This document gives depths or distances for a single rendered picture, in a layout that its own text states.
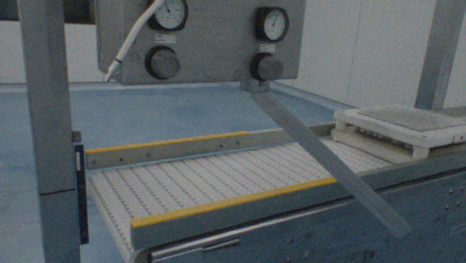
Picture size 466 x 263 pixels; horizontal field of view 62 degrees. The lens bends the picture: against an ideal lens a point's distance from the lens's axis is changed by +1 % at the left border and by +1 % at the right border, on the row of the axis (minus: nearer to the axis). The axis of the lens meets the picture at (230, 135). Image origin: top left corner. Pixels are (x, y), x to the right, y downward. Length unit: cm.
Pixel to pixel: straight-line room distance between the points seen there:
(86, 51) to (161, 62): 521
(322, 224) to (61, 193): 46
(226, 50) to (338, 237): 42
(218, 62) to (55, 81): 35
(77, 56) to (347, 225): 509
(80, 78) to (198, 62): 523
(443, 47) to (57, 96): 106
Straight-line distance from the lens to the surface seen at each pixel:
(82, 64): 559
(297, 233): 64
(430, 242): 110
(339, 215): 69
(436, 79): 134
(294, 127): 53
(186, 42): 40
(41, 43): 69
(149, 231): 49
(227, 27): 42
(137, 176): 71
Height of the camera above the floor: 108
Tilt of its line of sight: 17 degrees down
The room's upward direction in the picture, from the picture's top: 3 degrees clockwise
